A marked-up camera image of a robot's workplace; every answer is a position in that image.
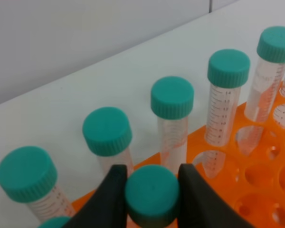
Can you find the orange test tube rack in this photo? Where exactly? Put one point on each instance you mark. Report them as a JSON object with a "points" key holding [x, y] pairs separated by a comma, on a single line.
{"points": [[254, 185]]}

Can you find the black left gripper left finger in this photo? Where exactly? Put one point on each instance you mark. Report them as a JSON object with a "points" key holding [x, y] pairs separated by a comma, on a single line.
{"points": [[106, 208]]}

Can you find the teal-capped clear test tube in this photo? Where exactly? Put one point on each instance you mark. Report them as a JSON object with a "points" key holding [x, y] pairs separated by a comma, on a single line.
{"points": [[152, 196]]}

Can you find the teal-capped tube front left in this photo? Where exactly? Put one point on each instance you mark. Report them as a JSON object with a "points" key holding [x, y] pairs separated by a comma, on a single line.
{"points": [[57, 222]]}

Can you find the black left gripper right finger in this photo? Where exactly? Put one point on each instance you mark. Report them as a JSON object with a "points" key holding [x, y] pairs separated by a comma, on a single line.
{"points": [[201, 206]]}

